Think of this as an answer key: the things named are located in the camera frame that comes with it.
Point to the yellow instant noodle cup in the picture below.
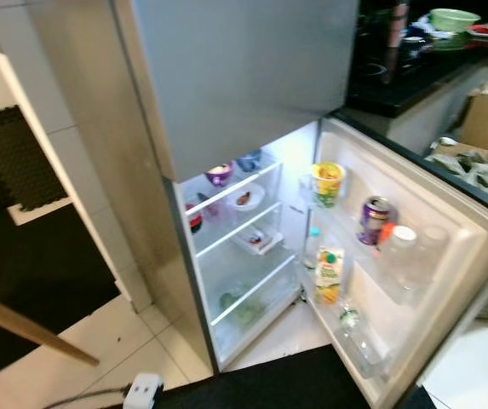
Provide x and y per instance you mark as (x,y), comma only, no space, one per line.
(327,184)

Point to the grey fridge door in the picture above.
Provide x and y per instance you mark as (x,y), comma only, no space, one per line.
(456,213)

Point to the grey two-door fridge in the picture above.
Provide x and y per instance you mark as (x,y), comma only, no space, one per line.
(99,128)

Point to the black foam mat stack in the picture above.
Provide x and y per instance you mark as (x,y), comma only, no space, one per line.
(14,158)

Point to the black gym floor mat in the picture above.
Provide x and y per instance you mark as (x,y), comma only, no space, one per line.
(39,264)

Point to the light wooden table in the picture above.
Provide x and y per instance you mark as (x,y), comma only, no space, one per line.
(31,328)

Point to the red and black bowl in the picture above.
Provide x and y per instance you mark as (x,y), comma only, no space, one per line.
(193,218)

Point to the purple bowl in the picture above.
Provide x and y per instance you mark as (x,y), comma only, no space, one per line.
(219,175)

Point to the orange food piece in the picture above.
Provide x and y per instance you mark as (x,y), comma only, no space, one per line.
(244,199)

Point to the blue grey bowl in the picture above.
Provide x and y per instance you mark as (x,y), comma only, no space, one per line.
(249,160)

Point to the green vegetables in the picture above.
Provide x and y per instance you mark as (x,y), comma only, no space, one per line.
(235,303)

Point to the white food tray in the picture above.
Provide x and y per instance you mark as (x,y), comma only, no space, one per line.
(258,242)

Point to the grey freezer door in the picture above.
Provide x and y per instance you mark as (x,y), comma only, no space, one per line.
(244,77)

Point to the clear bottle teal cap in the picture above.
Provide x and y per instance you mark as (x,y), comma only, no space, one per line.
(312,247)

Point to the black fabric rug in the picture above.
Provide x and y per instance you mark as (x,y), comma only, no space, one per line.
(278,383)

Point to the white orange juice carton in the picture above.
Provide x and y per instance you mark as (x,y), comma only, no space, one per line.
(329,274)

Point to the purple drink can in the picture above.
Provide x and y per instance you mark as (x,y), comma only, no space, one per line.
(372,221)

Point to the clear plastic water bottle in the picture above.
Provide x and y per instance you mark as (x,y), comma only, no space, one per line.
(354,331)

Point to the clear jar white lid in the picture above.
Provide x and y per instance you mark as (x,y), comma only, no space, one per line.
(405,251)

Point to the black top kitchen counter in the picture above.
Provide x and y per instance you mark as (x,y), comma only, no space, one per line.
(405,85)

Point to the pink brown bottle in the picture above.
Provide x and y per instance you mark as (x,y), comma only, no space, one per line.
(397,24)

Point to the light green plastic bowl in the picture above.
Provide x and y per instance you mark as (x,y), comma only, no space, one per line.
(452,19)

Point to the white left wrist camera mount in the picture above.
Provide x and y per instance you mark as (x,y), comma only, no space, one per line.
(143,391)

